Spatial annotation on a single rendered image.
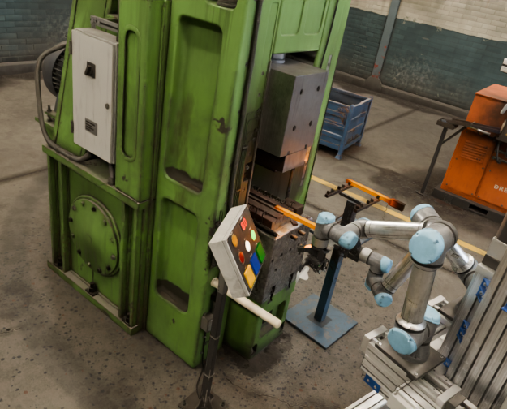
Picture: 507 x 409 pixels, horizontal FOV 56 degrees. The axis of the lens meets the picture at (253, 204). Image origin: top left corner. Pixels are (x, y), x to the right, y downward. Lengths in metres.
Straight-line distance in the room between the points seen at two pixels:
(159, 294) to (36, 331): 0.79
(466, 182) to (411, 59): 4.72
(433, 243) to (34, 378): 2.21
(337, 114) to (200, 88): 4.09
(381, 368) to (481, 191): 3.88
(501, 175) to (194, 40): 4.23
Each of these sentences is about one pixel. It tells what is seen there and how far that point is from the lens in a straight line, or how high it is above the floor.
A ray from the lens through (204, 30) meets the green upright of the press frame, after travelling 2.32.
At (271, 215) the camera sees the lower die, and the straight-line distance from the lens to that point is 2.62.
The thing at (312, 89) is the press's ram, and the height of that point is 1.69.
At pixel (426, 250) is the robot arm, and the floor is 1.40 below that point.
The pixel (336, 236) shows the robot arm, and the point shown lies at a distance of 2.06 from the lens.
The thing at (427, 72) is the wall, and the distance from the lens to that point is 10.16.
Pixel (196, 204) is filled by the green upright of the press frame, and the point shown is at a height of 1.07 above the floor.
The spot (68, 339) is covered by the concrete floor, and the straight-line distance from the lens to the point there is 3.22.
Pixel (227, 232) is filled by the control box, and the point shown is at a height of 1.20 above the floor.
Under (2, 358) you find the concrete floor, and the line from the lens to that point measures 3.19.
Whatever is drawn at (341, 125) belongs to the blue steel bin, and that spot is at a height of 0.43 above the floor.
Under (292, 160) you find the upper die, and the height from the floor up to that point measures 1.32.
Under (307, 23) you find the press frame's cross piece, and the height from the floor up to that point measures 1.96.
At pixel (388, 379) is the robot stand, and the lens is 2.36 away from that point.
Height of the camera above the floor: 2.25
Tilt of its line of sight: 28 degrees down
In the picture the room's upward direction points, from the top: 10 degrees clockwise
